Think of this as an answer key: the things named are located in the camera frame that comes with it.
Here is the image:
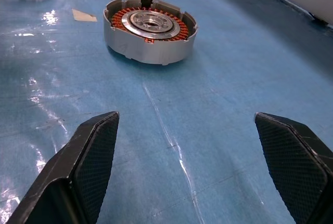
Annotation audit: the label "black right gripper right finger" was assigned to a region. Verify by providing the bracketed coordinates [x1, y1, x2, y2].
[254, 112, 333, 224]

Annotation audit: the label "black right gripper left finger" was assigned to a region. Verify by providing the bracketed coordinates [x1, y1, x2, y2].
[7, 111, 120, 224]

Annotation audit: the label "silver motor base copper windings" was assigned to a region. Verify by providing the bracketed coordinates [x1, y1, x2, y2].
[103, 0, 199, 65]

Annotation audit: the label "small pale tape scrap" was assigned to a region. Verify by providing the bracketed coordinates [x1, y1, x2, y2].
[71, 8, 98, 22]

